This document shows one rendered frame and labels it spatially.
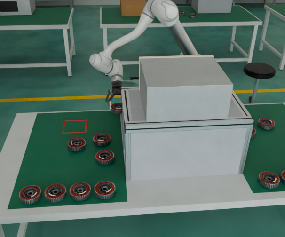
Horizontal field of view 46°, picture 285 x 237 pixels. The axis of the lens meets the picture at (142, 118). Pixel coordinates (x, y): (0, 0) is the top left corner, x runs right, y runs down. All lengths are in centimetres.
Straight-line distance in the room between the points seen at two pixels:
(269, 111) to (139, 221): 130
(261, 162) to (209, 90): 67
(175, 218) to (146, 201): 96
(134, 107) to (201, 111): 37
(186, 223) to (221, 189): 86
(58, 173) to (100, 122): 58
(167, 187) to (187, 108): 46
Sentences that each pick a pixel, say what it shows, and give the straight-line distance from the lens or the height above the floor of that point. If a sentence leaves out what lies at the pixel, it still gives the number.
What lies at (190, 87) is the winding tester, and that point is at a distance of 168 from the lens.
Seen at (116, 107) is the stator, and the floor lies 83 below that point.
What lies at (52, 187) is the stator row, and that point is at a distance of 190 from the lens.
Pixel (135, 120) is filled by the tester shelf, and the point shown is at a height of 111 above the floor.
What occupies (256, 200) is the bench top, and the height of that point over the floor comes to 75.
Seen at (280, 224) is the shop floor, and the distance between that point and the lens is 293.
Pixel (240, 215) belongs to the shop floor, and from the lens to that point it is 289.
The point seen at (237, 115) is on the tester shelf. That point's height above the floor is 111.
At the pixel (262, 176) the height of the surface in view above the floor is 78.
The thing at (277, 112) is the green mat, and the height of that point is 75.
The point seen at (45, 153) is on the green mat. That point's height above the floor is 75.
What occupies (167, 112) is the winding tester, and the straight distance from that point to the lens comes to 173.
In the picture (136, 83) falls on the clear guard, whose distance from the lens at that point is 225.
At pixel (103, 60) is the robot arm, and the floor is 111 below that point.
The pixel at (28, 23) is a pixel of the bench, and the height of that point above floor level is 75.
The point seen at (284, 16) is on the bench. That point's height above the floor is 75.
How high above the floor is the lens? 206
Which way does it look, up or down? 32 degrees down
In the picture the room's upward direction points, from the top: 1 degrees clockwise
